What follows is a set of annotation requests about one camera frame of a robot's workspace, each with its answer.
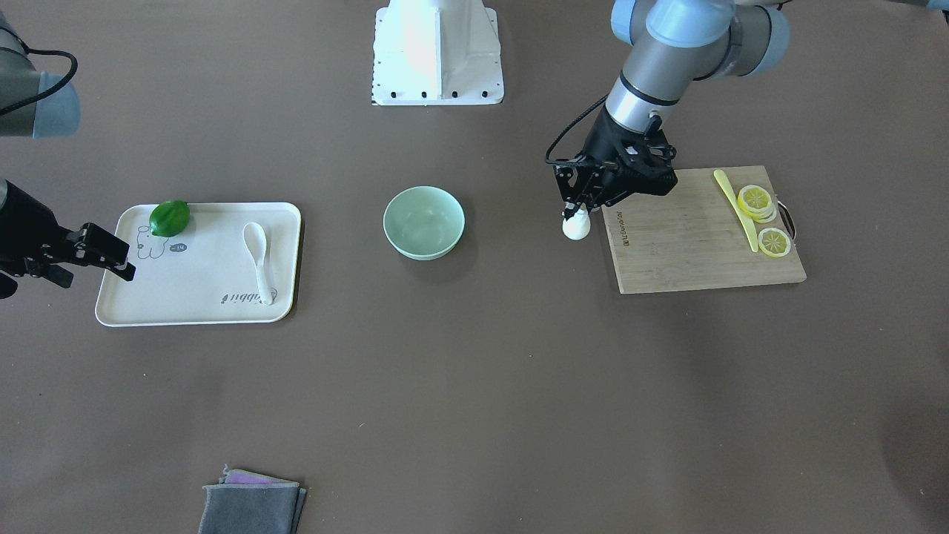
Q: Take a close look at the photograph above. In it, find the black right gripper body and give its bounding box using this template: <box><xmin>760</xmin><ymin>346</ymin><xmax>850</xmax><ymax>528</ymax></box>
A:
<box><xmin>1</xmin><ymin>179</ymin><xmax>82</xmax><ymax>300</ymax></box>

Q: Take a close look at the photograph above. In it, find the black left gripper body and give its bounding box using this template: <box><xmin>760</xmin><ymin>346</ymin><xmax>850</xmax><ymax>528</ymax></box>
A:
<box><xmin>574</xmin><ymin>109</ymin><xmax>678</xmax><ymax>203</ymax></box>

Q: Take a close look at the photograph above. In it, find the white steamed bun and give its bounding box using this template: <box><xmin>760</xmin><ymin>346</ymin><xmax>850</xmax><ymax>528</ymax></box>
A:
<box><xmin>561</xmin><ymin>208</ymin><xmax>591</xmax><ymax>240</ymax></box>

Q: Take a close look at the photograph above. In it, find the white ceramic spoon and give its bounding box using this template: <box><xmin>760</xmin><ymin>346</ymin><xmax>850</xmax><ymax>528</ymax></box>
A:
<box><xmin>242</xmin><ymin>222</ymin><xmax>274</xmax><ymax>306</ymax></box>

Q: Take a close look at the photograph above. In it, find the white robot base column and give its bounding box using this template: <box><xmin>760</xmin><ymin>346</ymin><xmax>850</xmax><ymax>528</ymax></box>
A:
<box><xmin>371</xmin><ymin>1</ymin><xmax>505</xmax><ymax>106</ymax></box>

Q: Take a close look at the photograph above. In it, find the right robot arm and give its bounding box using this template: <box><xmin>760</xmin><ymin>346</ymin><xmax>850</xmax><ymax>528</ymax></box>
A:
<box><xmin>1</xmin><ymin>15</ymin><xmax>136</xmax><ymax>300</ymax></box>

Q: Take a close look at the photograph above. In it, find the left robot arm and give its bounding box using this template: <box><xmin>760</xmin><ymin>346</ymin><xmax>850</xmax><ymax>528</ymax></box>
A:
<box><xmin>545</xmin><ymin>1</ymin><xmax>790</xmax><ymax>222</ymax></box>

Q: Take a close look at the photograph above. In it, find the light green ceramic bowl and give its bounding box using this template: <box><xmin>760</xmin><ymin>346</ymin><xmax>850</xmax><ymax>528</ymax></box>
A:
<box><xmin>383</xmin><ymin>185</ymin><xmax>466</xmax><ymax>260</ymax></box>

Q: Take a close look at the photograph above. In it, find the green lime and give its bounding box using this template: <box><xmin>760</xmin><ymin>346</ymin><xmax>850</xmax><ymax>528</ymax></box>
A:
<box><xmin>148</xmin><ymin>200</ymin><xmax>191</xmax><ymax>237</ymax></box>

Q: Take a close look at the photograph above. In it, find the yellow plastic knife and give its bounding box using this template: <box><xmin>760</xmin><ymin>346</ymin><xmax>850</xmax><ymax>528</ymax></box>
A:
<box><xmin>714</xmin><ymin>168</ymin><xmax>759</xmax><ymax>252</ymax></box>

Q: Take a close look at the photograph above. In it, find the wooden cutting board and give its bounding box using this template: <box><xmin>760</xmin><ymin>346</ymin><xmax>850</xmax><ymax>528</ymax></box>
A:
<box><xmin>601</xmin><ymin>168</ymin><xmax>807</xmax><ymax>294</ymax></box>

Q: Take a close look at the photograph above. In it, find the cream rabbit tray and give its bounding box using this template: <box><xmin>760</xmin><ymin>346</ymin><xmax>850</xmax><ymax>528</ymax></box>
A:
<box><xmin>95</xmin><ymin>202</ymin><xmax>302</xmax><ymax>327</ymax></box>

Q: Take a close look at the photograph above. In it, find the grey folded cloth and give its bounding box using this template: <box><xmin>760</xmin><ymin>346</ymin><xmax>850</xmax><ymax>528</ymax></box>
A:
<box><xmin>199</xmin><ymin>467</ymin><xmax>308</xmax><ymax>533</ymax></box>

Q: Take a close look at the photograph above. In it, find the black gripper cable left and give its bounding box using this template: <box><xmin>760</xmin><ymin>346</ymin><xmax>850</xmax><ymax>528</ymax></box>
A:
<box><xmin>545</xmin><ymin>95</ymin><xmax>610</xmax><ymax>167</ymax></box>

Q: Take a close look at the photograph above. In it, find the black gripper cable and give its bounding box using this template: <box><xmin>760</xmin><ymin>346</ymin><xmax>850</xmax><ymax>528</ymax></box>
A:
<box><xmin>0</xmin><ymin>46</ymin><xmax>79</xmax><ymax>116</ymax></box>
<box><xmin>545</xmin><ymin>95</ymin><xmax>610</xmax><ymax>167</ymax></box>

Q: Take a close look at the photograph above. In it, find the lemon slice near handle top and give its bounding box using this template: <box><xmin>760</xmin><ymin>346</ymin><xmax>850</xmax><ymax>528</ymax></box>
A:
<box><xmin>736</xmin><ymin>185</ymin><xmax>777</xmax><ymax>224</ymax></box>

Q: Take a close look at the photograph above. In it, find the lemon slice handle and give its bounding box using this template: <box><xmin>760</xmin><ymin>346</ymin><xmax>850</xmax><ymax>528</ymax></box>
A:
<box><xmin>736</xmin><ymin>185</ymin><xmax>777</xmax><ymax>224</ymax></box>
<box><xmin>757</xmin><ymin>227</ymin><xmax>793</xmax><ymax>258</ymax></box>

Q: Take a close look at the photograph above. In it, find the lemon slice near handle bottom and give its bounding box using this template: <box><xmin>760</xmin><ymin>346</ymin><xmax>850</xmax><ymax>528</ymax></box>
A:
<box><xmin>757</xmin><ymin>227</ymin><xmax>793</xmax><ymax>258</ymax></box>

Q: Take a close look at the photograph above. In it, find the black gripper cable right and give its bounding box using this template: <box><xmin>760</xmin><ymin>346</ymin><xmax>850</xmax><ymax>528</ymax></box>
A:
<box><xmin>0</xmin><ymin>46</ymin><xmax>79</xmax><ymax>116</ymax></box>

